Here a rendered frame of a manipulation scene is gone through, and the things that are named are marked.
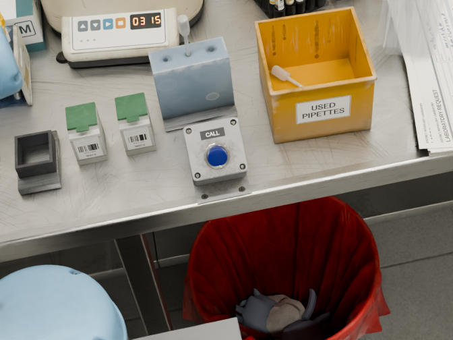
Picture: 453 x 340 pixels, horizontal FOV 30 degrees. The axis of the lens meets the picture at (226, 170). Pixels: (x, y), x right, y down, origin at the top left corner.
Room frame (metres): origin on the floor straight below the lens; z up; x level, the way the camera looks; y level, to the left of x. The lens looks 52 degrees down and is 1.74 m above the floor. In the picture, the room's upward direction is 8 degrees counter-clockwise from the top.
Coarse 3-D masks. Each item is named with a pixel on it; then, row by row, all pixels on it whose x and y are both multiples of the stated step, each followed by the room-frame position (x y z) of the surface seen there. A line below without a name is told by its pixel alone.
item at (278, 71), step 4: (272, 68) 0.81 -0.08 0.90; (276, 68) 0.81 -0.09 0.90; (280, 68) 0.81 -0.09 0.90; (272, 72) 0.81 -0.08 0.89; (276, 72) 0.81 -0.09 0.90; (280, 72) 0.80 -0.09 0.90; (284, 72) 0.80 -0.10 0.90; (288, 72) 0.81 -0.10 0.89; (276, 76) 0.80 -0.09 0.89; (280, 76) 0.80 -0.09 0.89; (284, 76) 0.80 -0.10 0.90; (284, 80) 0.80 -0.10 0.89
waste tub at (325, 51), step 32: (256, 32) 0.81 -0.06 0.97; (288, 32) 0.83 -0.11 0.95; (320, 32) 0.83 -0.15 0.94; (352, 32) 0.81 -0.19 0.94; (288, 64) 0.83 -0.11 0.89; (320, 64) 0.82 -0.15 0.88; (352, 64) 0.81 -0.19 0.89; (288, 96) 0.70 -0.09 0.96; (320, 96) 0.70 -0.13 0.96; (352, 96) 0.70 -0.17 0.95; (288, 128) 0.70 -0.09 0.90; (320, 128) 0.70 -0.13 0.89; (352, 128) 0.70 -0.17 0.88
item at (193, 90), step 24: (168, 48) 0.80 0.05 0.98; (192, 48) 0.80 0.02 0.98; (216, 48) 0.79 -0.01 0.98; (168, 72) 0.76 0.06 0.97; (192, 72) 0.76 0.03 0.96; (216, 72) 0.77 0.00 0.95; (168, 96) 0.76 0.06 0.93; (192, 96) 0.76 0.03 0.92; (216, 96) 0.77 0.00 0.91; (168, 120) 0.76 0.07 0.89; (192, 120) 0.75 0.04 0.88
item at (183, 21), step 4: (180, 16) 0.79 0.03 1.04; (184, 16) 0.79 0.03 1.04; (180, 20) 0.78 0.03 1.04; (184, 20) 0.78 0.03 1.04; (188, 20) 0.78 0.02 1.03; (180, 24) 0.78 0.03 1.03; (184, 24) 0.78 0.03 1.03; (188, 24) 0.78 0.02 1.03; (180, 28) 0.78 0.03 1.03; (184, 28) 0.78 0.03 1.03; (188, 28) 0.78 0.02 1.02; (180, 32) 0.78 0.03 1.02; (184, 32) 0.78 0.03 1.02; (188, 32) 0.78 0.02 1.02
